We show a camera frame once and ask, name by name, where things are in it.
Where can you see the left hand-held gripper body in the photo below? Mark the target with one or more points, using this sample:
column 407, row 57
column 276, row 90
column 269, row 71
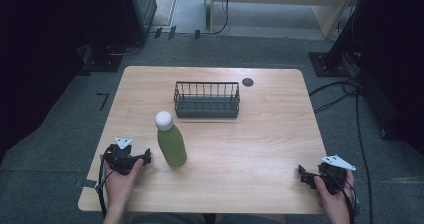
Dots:
column 120, row 157

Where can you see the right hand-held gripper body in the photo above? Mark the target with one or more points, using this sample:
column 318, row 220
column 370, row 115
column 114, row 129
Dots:
column 335, row 179

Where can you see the green bottle with white cap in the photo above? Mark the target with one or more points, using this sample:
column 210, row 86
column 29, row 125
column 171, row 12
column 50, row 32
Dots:
column 171, row 147

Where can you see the person's right hand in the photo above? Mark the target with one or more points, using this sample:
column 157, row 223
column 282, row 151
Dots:
column 333, row 204

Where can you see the person's left hand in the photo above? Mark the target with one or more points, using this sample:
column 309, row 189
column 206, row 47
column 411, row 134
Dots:
column 118, row 187

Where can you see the grey tape patch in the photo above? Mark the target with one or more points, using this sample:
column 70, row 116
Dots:
column 87, row 183

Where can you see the black stand with flat base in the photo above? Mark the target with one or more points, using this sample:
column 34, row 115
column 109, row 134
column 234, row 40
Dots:
column 103, row 63

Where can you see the dark round table grommet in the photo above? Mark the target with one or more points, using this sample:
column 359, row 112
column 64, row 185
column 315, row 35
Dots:
column 247, row 82

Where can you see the black stand with square base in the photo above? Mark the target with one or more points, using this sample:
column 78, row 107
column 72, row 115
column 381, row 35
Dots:
column 328, row 65

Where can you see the short dark floor tape strip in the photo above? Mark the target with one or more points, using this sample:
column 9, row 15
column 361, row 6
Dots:
column 197, row 34

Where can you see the black curtain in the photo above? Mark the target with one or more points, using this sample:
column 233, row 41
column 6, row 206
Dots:
column 33, row 50

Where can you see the dark equipment cabinet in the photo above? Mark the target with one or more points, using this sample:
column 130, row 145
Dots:
column 136, row 10

